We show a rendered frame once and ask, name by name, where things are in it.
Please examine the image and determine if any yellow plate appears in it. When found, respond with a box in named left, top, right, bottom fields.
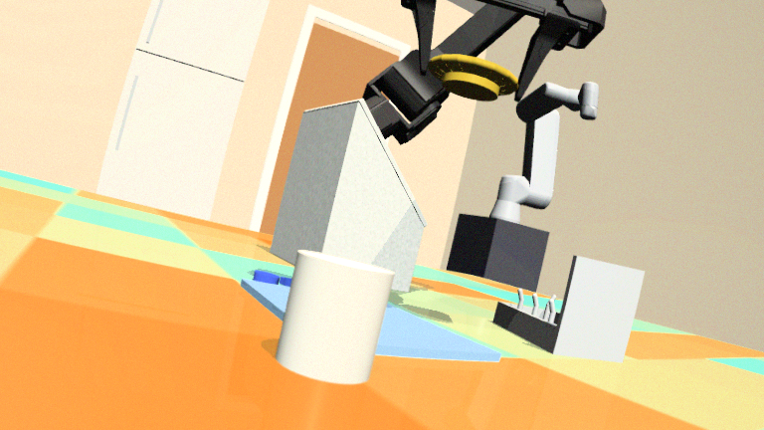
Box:
left=428, top=54, right=518, bottom=102

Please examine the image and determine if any white cylinder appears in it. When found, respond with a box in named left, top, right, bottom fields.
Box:
left=275, top=250, right=395, bottom=385

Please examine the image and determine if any light blue mat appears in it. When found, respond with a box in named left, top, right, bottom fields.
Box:
left=240, top=278, right=502, bottom=362

